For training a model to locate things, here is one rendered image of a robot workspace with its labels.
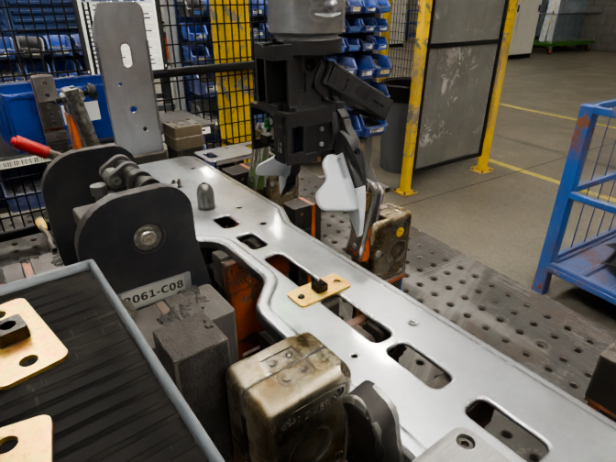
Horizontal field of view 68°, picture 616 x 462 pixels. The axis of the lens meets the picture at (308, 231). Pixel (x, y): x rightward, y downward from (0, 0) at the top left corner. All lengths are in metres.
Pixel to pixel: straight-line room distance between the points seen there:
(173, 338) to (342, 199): 0.22
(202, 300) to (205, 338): 0.09
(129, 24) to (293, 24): 0.76
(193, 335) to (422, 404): 0.23
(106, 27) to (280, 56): 0.75
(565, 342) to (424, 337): 0.61
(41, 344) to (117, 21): 0.93
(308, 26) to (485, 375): 0.39
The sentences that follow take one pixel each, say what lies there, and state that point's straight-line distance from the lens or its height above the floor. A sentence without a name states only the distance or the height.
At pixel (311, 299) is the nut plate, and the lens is 0.59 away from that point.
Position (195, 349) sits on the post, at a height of 1.10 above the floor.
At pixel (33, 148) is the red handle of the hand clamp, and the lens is 0.88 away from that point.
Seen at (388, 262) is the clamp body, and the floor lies 0.97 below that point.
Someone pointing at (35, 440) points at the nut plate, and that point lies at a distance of 0.27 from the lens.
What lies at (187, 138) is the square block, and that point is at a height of 1.03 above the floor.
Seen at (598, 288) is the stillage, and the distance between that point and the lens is 2.44.
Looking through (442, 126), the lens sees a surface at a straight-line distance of 3.72.
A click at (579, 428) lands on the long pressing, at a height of 1.00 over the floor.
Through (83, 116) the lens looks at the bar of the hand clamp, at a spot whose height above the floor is 1.17.
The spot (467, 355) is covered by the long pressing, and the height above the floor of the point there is 1.00.
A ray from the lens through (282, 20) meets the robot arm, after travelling 0.46.
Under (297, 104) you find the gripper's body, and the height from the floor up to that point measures 1.25.
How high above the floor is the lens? 1.35
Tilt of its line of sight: 27 degrees down
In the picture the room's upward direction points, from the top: straight up
